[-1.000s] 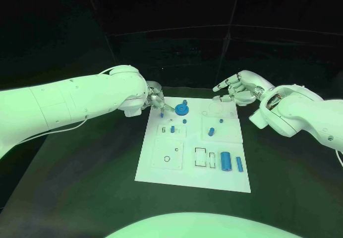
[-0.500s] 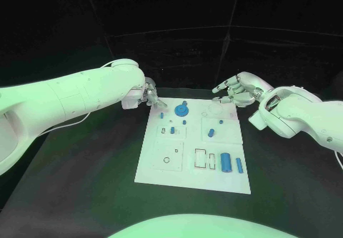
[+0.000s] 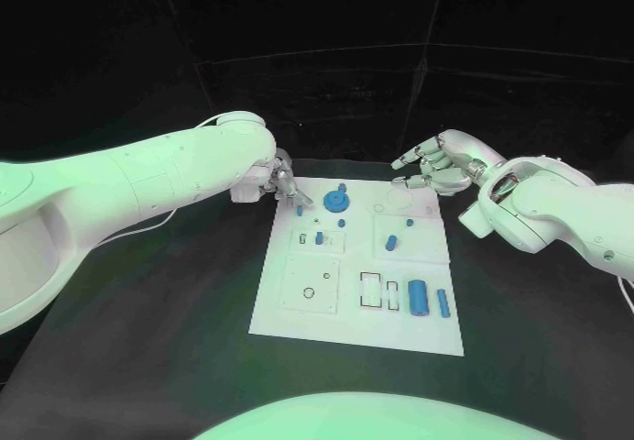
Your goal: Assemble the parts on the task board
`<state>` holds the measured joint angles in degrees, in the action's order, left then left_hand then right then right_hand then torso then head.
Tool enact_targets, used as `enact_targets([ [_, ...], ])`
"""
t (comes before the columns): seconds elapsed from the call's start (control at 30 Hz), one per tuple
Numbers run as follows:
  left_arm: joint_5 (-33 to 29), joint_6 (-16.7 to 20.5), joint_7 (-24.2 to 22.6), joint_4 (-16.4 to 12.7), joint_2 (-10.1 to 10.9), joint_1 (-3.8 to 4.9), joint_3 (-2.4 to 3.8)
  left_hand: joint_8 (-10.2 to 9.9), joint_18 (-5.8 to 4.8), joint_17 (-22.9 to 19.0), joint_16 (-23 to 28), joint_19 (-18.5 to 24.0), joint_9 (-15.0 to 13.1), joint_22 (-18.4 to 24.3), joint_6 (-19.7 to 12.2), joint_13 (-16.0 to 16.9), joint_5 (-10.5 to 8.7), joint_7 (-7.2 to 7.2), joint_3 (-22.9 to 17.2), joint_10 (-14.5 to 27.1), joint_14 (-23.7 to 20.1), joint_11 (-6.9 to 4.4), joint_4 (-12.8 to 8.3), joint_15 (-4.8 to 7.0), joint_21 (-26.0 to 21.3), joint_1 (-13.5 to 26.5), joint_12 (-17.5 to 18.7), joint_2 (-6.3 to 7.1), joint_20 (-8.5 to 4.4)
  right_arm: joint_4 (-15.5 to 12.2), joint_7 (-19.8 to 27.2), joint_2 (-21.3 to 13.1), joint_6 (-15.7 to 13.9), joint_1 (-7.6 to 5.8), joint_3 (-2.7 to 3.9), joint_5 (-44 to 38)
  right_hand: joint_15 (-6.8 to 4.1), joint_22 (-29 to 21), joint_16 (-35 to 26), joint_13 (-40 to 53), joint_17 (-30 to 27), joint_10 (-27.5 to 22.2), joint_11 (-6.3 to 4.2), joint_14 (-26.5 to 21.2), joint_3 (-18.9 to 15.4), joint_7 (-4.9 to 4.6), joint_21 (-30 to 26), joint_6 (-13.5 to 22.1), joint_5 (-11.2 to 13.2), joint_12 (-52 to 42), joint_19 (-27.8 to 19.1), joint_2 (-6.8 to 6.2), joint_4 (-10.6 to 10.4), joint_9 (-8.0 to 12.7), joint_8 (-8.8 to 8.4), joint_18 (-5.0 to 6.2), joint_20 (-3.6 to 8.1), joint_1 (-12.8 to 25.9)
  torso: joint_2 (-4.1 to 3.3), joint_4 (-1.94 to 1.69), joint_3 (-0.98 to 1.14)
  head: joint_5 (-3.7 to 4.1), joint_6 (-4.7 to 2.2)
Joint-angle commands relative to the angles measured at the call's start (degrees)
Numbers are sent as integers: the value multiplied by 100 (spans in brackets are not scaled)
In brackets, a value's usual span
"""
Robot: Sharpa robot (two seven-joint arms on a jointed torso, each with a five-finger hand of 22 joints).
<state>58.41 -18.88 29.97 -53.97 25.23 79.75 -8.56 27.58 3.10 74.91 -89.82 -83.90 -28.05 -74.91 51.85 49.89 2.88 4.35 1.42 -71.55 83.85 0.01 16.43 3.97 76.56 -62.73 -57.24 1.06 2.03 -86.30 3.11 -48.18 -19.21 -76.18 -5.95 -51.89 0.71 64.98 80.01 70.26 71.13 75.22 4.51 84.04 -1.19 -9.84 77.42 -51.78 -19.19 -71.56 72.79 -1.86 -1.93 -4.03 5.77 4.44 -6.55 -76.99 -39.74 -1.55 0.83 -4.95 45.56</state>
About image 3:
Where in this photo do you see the blue gear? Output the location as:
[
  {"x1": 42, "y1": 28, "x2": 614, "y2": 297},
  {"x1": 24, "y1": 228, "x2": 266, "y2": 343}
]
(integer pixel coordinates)
[{"x1": 323, "y1": 191, "x2": 353, "y2": 213}]

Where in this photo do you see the large blue cylinder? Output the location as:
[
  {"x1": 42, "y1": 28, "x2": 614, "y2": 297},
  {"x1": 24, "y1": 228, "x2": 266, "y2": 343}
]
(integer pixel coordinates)
[{"x1": 407, "y1": 279, "x2": 431, "y2": 317}]

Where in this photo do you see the white task board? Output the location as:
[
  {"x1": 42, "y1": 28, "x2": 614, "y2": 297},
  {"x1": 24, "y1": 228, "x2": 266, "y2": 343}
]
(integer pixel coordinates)
[{"x1": 247, "y1": 176, "x2": 467, "y2": 358}]

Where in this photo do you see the white cable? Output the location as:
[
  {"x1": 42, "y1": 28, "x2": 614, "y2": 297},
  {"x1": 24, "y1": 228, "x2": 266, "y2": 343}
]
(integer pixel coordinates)
[
  {"x1": 96, "y1": 207, "x2": 179, "y2": 248},
  {"x1": 617, "y1": 276, "x2": 634, "y2": 314}
]

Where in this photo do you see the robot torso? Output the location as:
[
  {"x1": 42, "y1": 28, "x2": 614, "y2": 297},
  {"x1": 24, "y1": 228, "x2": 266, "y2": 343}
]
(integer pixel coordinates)
[{"x1": 192, "y1": 391, "x2": 564, "y2": 440}]

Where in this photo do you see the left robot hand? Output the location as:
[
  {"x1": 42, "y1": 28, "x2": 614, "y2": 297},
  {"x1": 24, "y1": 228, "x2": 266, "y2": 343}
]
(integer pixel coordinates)
[{"x1": 267, "y1": 148, "x2": 316, "y2": 207}]

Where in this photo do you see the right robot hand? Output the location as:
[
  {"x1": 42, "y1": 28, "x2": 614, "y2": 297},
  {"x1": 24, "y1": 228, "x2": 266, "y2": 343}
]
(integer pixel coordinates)
[{"x1": 390, "y1": 128, "x2": 509, "y2": 197}]

